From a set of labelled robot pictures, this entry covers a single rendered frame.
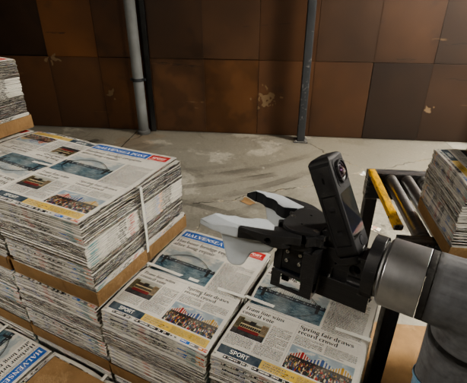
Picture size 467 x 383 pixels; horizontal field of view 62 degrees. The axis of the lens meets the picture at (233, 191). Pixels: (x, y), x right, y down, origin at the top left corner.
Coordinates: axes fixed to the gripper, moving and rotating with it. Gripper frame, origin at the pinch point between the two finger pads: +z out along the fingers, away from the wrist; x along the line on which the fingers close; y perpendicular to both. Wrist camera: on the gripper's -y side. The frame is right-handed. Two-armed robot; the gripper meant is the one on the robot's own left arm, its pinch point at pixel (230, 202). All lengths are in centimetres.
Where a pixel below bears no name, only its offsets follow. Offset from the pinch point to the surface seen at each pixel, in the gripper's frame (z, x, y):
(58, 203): 48, 6, 16
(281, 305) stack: 2.8, 30.7, 37.0
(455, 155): -22, 93, 8
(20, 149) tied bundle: 87, 21, 15
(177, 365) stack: 16, 10, 47
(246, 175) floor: 134, 242, 92
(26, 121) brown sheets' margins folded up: 100, 31, 10
